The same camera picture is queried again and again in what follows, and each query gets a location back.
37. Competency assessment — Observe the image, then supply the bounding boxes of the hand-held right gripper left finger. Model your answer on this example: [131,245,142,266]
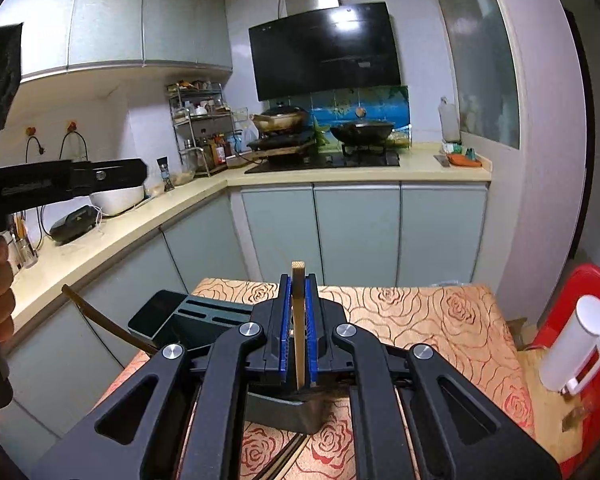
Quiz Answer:
[30,273,294,480]

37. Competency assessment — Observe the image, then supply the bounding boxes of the white plastic bottle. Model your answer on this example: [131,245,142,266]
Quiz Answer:
[439,96,462,143]

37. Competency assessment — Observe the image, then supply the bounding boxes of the frosted glass window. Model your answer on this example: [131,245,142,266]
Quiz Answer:
[425,0,522,150]

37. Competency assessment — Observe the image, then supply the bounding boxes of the light bamboo chopstick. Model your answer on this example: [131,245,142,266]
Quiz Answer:
[279,439,310,480]

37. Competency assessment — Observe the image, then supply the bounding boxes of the white electric kettle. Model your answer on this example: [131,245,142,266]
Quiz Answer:
[537,295,600,395]

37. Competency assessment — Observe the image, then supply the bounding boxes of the portable cooker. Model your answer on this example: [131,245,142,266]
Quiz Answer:
[246,132,317,162]

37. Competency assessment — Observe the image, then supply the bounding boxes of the golden wok with lid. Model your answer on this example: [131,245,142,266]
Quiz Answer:
[251,103,311,137]

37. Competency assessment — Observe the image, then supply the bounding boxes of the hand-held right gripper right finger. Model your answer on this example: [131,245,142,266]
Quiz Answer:
[304,273,563,480]

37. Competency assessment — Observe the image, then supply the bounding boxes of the black countertop appliance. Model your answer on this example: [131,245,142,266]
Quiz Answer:
[49,206,97,246]

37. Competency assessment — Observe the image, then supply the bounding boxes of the grey upper cabinets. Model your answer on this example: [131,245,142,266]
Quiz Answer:
[0,0,233,83]

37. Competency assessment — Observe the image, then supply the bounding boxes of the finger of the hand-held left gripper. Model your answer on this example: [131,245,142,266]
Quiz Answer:
[69,158,149,199]

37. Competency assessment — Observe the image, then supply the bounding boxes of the dark curved chopstick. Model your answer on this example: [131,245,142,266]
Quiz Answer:
[61,284,157,356]

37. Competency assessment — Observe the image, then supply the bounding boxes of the rose-printed tablecloth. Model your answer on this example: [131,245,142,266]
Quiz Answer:
[97,277,536,480]

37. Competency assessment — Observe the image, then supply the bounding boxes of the black gas hob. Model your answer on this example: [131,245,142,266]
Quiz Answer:
[244,152,401,175]

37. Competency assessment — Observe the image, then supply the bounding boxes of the white rice cooker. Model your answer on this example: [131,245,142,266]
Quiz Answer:
[87,185,146,217]

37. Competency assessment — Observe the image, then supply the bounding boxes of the blue ocean wall sticker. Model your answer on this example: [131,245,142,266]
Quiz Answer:
[307,85,411,148]

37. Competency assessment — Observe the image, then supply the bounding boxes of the black wok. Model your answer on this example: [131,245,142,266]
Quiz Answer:
[329,119,397,147]

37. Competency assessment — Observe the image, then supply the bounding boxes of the pepper grinder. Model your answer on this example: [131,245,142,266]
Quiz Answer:
[156,156,176,192]

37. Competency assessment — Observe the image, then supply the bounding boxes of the metal spice rack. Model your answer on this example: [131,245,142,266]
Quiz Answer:
[167,80,233,178]

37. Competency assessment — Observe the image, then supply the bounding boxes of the metal utensil cup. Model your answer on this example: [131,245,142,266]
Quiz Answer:
[10,212,40,270]

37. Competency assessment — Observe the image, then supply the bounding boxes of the black glass range hood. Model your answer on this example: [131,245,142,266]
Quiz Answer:
[248,2,402,102]

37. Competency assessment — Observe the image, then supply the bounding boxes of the grey cabinets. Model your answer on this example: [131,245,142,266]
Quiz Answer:
[0,182,488,436]
[0,0,233,83]

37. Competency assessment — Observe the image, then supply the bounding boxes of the beige kitchen countertop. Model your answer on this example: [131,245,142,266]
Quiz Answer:
[10,142,493,333]

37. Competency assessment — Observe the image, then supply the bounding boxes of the black power cable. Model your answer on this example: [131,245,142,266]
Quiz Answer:
[61,131,89,162]
[25,135,47,162]

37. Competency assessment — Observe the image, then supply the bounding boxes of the orange dish tray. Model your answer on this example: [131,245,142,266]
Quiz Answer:
[434,147,482,168]

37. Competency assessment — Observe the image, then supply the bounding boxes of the grey lower cabinets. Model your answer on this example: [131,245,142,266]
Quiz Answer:
[0,182,488,436]

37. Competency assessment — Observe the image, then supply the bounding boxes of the dark brown chopstick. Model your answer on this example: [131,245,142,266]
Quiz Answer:
[261,435,306,480]

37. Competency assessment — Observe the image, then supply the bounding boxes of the dark grey utensil holder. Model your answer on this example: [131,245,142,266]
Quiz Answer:
[128,289,327,434]

